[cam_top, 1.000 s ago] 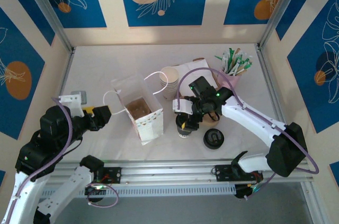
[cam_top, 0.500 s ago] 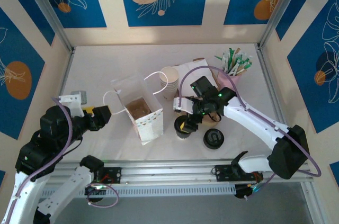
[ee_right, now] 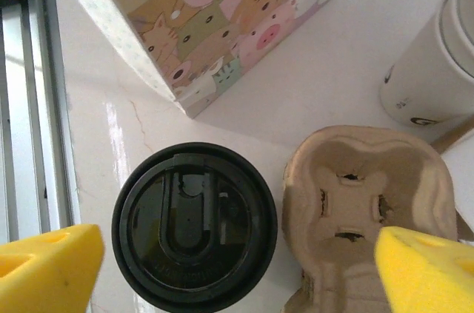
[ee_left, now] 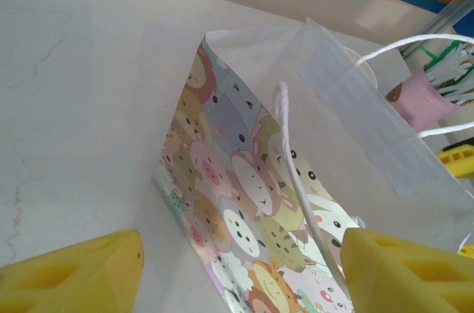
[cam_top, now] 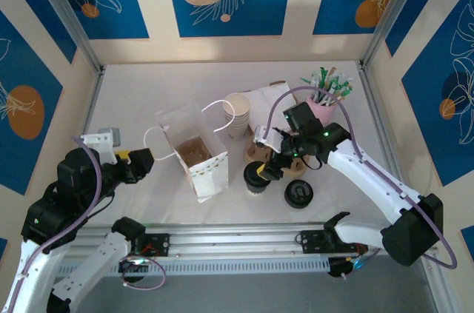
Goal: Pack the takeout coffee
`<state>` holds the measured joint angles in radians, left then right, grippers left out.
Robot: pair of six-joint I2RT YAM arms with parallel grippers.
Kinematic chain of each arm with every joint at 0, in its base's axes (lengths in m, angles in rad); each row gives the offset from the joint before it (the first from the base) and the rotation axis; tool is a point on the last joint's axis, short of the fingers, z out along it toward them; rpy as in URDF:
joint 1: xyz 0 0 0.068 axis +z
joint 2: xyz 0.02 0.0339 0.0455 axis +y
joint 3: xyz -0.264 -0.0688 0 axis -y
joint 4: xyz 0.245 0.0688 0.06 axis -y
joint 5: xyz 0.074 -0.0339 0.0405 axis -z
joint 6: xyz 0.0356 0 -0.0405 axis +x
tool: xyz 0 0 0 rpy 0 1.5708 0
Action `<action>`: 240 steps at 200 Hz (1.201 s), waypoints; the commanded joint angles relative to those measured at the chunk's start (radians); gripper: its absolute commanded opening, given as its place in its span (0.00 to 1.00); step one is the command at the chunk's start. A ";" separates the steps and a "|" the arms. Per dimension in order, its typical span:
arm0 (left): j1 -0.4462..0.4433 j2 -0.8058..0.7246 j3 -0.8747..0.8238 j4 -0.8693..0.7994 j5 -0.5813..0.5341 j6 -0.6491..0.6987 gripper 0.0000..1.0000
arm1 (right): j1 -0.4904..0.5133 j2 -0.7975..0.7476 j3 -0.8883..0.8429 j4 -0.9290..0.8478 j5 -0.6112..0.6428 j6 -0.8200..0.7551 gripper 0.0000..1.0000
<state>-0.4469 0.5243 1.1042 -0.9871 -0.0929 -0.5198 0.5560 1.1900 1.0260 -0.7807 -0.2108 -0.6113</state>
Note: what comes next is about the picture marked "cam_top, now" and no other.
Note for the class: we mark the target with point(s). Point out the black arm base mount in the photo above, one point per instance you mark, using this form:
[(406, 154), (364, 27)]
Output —
[(157, 244), (313, 242)]

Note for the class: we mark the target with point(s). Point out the aluminium frame post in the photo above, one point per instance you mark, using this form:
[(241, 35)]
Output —
[(396, 6), (63, 13)]

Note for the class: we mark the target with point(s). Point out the animal print gift bag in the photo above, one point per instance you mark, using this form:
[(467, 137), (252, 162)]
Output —
[(211, 180)]

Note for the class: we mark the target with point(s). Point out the white paper cup stack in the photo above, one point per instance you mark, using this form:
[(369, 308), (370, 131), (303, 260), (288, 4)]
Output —
[(237, 106)]

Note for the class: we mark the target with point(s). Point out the aluminium table side rail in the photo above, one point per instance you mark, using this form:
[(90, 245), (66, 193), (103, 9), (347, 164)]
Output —
[(92, 106), (366, 76)]

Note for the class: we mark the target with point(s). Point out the black plastic cup lid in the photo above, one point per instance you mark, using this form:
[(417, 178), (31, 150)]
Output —
[(250, 176), (299, 194)]

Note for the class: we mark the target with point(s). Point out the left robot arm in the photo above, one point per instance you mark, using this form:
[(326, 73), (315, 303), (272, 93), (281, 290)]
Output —
[(92, 265)]

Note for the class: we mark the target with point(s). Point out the small circuit board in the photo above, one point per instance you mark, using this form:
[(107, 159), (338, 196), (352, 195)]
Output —
[(348, 265), (133, 263)]

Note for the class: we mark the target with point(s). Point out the white paper napkins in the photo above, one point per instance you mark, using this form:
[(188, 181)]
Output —
[(266, 102)]

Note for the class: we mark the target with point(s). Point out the black paper coffee cup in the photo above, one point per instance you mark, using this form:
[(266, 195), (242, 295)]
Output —
[(255, 189)]

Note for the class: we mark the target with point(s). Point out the wrapped straws bundle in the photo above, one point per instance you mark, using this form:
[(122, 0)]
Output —
[(326, 85)]

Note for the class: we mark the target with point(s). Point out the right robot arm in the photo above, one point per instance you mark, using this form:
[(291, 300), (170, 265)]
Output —
[(370, 180)]

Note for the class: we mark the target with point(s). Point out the aluminium frame rail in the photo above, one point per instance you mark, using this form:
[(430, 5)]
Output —
[(237, 241)]

